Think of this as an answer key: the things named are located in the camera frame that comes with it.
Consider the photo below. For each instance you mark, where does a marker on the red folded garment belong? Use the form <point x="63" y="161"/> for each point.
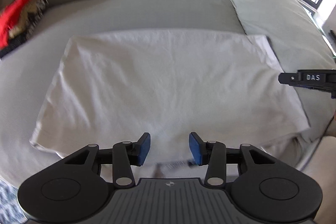
<point x="10" y="18"/>

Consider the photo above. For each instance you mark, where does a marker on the white t-shirt with script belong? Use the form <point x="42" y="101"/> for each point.
<point x="116" y="86"/>

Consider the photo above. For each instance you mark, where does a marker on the grey sofa armrest cushion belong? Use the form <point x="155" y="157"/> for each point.
<point x="297" y="44"/>

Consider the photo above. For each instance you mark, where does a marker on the black white knit garment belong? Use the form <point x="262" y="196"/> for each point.
<point x="16" y="42"/>

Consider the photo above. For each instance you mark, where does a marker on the grey sofa seat cushion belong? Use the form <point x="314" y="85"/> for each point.
<point x="27" y="72"/>

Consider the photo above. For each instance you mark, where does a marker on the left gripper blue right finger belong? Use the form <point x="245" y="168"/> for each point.
<point x="199" y="149"/>

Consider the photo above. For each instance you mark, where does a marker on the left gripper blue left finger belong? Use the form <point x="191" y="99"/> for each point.
<point x="140" y="149"/>

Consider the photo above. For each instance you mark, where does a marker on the blue white patterned rug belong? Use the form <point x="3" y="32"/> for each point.
<point x="10" y="211"/>

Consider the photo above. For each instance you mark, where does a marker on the tan patterned folded garment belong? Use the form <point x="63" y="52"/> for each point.
<point x="29" y="16"/>

